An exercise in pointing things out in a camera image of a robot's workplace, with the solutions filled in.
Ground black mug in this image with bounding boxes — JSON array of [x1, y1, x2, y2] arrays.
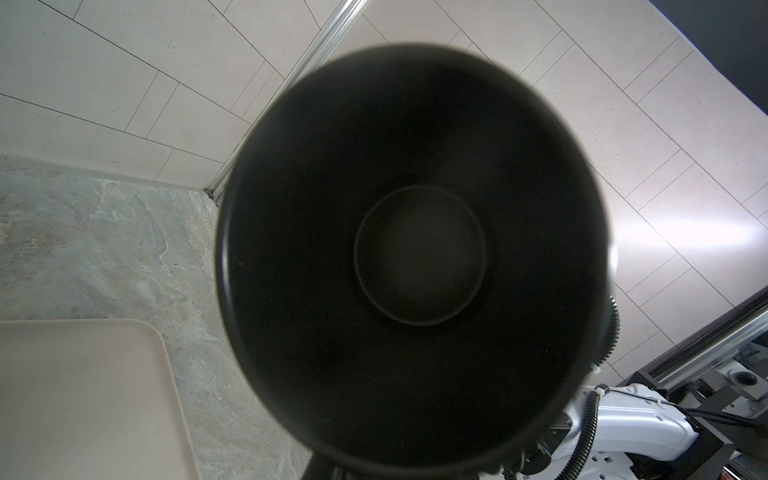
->
[[216, 44, 612, 479]]

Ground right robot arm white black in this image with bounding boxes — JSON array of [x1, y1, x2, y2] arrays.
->
[[502, 294, 767, 479]]

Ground beige plastic tray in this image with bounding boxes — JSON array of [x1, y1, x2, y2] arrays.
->
[[1, 319, 200, 479]]

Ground metal corner wall profile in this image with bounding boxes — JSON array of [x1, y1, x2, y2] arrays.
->
[[205, 0, 370, 205]]

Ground metal base rail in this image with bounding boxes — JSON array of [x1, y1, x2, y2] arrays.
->
[[628, 290, 767, 479]]

